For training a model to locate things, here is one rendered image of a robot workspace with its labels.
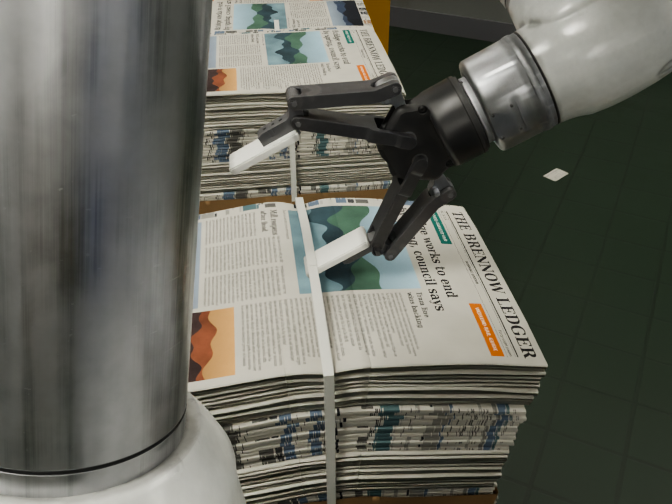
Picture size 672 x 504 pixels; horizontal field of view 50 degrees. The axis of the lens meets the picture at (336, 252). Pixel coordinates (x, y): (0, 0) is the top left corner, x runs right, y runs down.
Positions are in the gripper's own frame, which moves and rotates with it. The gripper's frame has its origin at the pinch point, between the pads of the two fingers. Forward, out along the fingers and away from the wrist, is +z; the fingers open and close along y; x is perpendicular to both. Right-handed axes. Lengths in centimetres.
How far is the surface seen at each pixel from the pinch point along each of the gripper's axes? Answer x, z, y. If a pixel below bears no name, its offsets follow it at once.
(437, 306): -5.8, -9.0, 14.1
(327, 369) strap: -13.8, 0.9, 7.8
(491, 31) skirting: 351, -74, 161
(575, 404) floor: 70, -17, 139
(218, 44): 69, 10, 4
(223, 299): -2.2, 9.3, 4.3
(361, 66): 56, -11, 15
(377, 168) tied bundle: 48, -5, 29
